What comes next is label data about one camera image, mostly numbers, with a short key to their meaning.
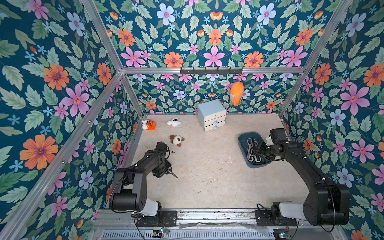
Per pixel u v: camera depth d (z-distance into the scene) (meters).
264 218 0.74
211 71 0.92
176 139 1.01
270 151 0.71
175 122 1.11
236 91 0.97
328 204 0.41
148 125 1.08
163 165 0.77
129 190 0.44
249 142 1.01
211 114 1.01
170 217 0.73
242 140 1.03
